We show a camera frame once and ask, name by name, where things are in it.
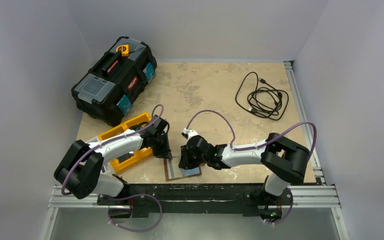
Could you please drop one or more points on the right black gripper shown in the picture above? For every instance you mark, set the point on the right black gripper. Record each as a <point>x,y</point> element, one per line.
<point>185,158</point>

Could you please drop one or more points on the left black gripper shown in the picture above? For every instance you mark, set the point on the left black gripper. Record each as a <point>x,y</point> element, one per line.
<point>165,152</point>

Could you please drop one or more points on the brown leather card holder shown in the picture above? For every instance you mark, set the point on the brown leather card holder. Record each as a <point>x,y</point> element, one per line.
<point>173,172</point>

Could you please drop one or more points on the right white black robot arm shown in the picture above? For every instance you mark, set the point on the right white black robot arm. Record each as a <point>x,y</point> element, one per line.
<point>285,158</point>

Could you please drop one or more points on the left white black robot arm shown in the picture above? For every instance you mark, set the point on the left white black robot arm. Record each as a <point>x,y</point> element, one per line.
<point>79,171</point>

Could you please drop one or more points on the card in left compartment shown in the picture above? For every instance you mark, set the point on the card in left compartment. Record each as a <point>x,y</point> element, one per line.
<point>124,157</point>

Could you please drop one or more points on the yellow plastic divided bin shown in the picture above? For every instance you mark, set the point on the yellow plastic divided bin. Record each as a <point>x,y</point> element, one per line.
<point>114,166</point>

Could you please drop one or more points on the black plastic toolbox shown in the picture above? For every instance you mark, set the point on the black plastic toolbox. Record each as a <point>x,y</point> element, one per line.
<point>108,90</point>

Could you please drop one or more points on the orange tape measure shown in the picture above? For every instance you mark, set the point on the orange tape measure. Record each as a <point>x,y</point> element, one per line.
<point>123,50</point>

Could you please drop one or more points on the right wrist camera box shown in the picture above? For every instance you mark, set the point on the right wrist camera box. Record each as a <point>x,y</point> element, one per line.
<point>189,133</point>

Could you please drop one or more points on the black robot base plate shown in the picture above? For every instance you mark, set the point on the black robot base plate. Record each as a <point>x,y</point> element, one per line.
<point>271,208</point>

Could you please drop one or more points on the aluminium right side rail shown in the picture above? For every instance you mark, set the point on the aluminium right side rail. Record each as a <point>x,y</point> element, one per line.
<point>306,128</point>

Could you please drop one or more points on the aluminium front frame rail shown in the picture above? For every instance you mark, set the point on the aluminium front frame rail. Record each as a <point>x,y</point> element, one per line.
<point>301,196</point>

